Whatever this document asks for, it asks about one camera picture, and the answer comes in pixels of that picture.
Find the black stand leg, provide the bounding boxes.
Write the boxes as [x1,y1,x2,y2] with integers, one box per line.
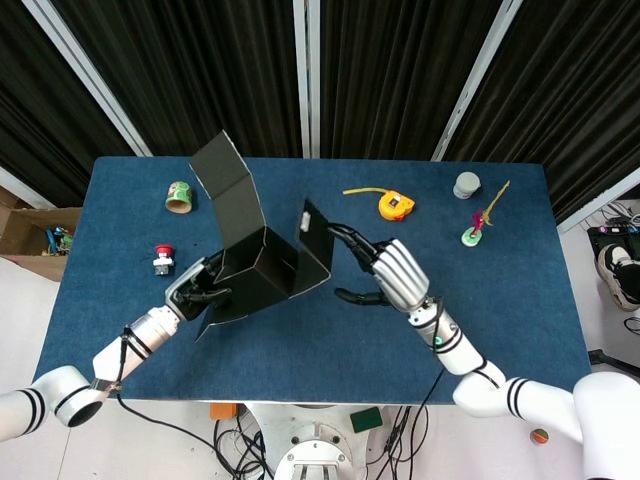
[588,348,640,377]

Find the black pleated curtain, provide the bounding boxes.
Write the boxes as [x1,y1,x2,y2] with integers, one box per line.
[49,0,304,159]
[444,0,640,224]
[318,0,501,161]
[0,0,135,207]

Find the person leg black trousers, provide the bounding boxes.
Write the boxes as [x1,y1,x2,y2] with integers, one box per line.
[617,258,640,297]

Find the yellow tape measure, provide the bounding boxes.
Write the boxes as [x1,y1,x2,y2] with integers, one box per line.
[342,186,416,223]

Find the white black sneaker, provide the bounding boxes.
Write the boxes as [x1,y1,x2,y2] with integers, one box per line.
[593,242,640,311]

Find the blue felt table mat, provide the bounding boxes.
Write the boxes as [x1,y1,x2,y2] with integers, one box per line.
[29,156,599,407]

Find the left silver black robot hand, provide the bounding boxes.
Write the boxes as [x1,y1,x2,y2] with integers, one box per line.
[164,252,234,321]

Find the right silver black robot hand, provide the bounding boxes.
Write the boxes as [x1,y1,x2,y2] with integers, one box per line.
[327,223,431,312]

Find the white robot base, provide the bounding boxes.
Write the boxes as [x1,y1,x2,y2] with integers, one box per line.
[247,402,389,480]

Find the green patterned tape roll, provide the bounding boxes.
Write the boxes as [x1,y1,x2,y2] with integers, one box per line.
[164,180,196,215]

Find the green block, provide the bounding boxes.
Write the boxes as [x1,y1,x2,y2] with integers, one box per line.
[349,407,384,434]

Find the brown cardboard carton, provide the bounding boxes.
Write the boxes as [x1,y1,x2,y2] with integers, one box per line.
[0,187,82,282]

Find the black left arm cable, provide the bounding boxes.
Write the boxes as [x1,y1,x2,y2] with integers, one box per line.
[117,392,221,452]

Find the grey cylindrical container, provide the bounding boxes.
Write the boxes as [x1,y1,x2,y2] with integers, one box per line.
[452,171,482,200]

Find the black foldable cardboard box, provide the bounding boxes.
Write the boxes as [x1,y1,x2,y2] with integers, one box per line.
[189,130,335,344]

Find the white partition frame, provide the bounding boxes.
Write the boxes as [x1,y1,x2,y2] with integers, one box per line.
[22,0,152,158]
[432,0,524,161]
[0,166,56,210]
[292,0,321,159]
[557,167,640,235]

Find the red emergency stop button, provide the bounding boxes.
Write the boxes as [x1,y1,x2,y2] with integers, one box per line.
[152,243,177,278]

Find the black device with cables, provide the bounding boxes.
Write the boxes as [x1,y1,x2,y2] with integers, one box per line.
[587,199,640,261]

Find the black floor cables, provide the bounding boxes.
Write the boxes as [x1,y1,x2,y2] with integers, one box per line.
[212,404,431,480]

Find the feather toy with green base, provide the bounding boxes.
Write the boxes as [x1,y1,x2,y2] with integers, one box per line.
[460,180,511,248]

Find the colourful tool handles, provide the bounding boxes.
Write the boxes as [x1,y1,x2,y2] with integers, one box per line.
[45,226,76,257]

